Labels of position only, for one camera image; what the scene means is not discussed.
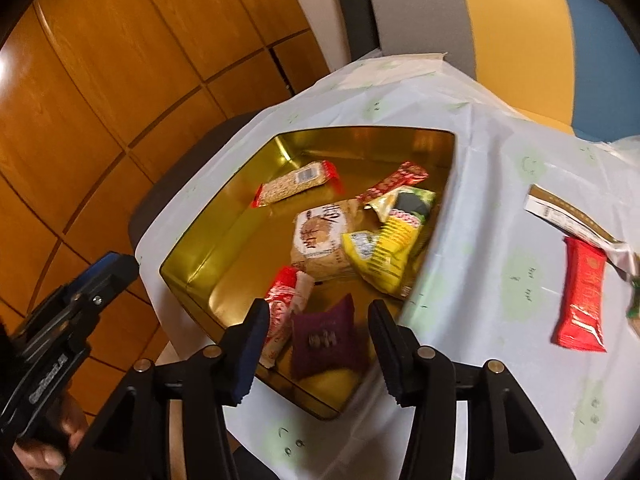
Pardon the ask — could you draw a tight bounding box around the gold tin box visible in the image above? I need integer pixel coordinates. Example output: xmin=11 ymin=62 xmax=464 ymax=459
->
xmin=159 ymin=126 xmax=458 ymax=421

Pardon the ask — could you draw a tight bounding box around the person's left hand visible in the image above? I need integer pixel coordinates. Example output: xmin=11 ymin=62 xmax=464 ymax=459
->
xmin=12 ymin=392 xmax=91 ymax=480

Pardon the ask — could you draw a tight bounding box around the black foam roll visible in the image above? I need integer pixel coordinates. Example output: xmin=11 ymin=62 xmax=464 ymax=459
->
xmin=331 ymin=0 xmax=383 ymax=63

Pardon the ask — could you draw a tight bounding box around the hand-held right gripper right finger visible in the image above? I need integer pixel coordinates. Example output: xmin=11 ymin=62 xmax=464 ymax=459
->
xmin=367 ymin=300 xmax=576 ymax=480

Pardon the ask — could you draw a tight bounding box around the yellow packet with red label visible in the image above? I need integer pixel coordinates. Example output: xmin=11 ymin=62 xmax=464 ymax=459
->
xmin=377 ymin=210 xmax=426 ymax=297

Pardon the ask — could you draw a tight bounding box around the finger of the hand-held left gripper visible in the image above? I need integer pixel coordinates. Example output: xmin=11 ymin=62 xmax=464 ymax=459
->
xmin=22 ymin=252 xmax=140 ymax=361

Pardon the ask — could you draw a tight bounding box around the small yellow snack packet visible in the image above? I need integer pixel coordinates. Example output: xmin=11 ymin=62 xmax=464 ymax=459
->
xmin=341 ymin=230 xmax=386 ymax=281

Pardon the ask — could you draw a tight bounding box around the clear round biscuit packet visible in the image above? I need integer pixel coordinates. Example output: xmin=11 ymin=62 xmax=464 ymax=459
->
xmin=291 ymin=199 xmax=363 ymax=283

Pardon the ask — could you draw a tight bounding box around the purple snack packet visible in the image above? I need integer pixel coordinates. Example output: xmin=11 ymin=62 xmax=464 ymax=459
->
xmin=290 ymin=293 xmax=370 ymax=380

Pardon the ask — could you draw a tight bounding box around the thin red stick packet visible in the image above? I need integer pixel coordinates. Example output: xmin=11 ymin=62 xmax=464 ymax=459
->
xmin=356 ymin=161 xmax=430 ymax=204

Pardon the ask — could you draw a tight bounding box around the grey yellow blue chair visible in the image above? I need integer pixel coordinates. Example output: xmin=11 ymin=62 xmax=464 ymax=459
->
xmin=367 ymin=0 xmax=640 ymax=143

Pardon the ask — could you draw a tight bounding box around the wooden wardrobe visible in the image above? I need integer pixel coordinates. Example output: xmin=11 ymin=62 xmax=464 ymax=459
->
xmin=0 ymin=0 xmax=331 ymax=426

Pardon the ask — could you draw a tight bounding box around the long gold white packet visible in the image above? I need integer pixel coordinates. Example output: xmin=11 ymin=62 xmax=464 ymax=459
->
xmin=523 ymin=184 xmax=640 ymax=281

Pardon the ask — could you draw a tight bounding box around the green dark snack packet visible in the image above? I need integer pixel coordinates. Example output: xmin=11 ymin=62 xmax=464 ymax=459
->
xmin=367 ymin=186 xmax=437 ymax=226

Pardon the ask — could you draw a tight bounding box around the green-ended cracker packet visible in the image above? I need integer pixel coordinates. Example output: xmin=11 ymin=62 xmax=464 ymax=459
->
xmin=625 ymin=277 xmax=640 ymax=338

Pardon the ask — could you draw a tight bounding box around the red and white snack packet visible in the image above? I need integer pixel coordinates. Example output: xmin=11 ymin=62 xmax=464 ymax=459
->
xmin=259 ymin=266 xmax=316 ymax=368

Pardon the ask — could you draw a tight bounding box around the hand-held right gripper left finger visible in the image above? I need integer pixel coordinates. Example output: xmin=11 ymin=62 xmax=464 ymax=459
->
xmin=70 ymin=299 xmax=271 ymax=480

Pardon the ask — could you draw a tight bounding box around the large red snack packet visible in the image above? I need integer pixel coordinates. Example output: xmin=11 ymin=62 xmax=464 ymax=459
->
xmin=551 ymin=236 xmax=608 ymax=352

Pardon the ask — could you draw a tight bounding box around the plastic tablecloth with green smileys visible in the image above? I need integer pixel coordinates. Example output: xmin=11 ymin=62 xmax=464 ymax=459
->
xmin=132 ymin=52 xmax=640 ymax=480

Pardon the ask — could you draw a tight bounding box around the oat bar packet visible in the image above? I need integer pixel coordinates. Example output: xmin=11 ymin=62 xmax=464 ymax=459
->
xmin=251 ymin=160 xmax=345 ymax=208

